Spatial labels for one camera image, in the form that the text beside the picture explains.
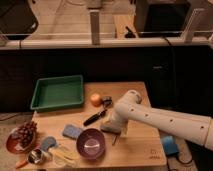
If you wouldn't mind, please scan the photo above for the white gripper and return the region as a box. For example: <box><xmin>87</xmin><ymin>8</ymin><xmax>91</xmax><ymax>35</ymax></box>
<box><xmin>100</xmin><ymin>121</ymin><xmax>128</xmax><ymax>134</ymax></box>

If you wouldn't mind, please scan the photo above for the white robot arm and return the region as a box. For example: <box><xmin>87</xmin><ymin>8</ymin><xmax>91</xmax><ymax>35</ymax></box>
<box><xmin>100</xmin><ymin>90</ymin><xmax>213</xmax><ymax>151</ymax></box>

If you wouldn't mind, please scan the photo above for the green plastic tray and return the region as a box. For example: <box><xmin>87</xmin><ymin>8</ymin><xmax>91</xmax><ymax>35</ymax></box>
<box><xmin>30</xmin><ymin>75</ymin><xmax>84</xmax><ymax>112</ymax></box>

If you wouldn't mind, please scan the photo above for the wooden cutting board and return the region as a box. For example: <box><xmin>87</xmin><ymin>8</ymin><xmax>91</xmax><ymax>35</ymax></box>
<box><xmin>23</xmin><ymin>82</ymin><xmax>166</xmax><ymax>171</ymax></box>

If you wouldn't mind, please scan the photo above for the silver metal fork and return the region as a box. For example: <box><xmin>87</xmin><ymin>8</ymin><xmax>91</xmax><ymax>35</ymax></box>
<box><xmin>112</xmin><ymin>134</ymin><xmax>120</xmax><ymax>146</ymax></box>

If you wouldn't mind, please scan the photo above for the small grey metal clip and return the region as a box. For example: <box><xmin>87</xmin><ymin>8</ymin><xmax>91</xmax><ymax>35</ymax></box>
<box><xmin>102</xmin><ymin>96</ymin><xmax>112</xmax><ymax>107</ymax></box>

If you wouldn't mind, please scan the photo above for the purple bowl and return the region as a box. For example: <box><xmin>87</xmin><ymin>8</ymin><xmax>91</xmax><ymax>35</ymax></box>
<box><xmin>76</xmin><ymin>128</ymin><xmax>106</xmax><ymax>160</ymax></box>

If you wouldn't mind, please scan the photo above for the orange round fruit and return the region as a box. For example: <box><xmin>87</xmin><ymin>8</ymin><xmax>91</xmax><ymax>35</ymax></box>
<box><xmin>90</xmin><ymin>93</ymin><xmax>102</xmax><ymax>107</ymax></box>

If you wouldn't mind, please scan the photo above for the blue tape roll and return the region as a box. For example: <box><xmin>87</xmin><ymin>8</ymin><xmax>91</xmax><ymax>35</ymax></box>
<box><xmin>161</xmin><ymin>136</ymin><xmax>179</xmax><ymax>156</ymax></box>

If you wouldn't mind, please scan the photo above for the yellow banana toy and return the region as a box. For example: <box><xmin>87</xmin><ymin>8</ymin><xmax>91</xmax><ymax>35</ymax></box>
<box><xmin>49</xmin><ymin>147</ymin><xmax>79</xmax><ymax>167</ymax></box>

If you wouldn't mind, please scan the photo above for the blue grey cloth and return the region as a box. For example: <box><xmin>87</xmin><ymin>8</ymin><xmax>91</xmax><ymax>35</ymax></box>
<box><xmin>40</xmin><ymin>136</ymin><xmax>57</xmax><ymax>152</ymax></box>

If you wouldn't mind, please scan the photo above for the silver measuring cup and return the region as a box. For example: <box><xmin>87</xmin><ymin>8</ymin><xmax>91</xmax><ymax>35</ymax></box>
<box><xmin>27</xmin><ymin>148</ymin><xmax>46</xmax><ymax>165</ymax></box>

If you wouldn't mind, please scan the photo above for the bunch of dark grapes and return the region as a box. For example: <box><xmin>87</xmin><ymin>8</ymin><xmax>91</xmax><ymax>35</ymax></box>
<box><xmin>17</xmin><ymin>121</ymin><xmax>37</xmax><ymax>148</ymax></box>

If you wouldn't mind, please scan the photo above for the black monitor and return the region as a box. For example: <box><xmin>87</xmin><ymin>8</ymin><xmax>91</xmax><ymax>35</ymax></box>
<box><xmin>0</xmin><ymin>0</ymin><xmax>39</xmax><ymax>40</ymax></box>

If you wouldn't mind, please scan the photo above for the grey metal post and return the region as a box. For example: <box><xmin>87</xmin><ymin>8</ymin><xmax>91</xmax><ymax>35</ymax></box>
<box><xmin>90</xmin><ymin>10</ymin><xmax>100</xmax><ymax>45</ymax></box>

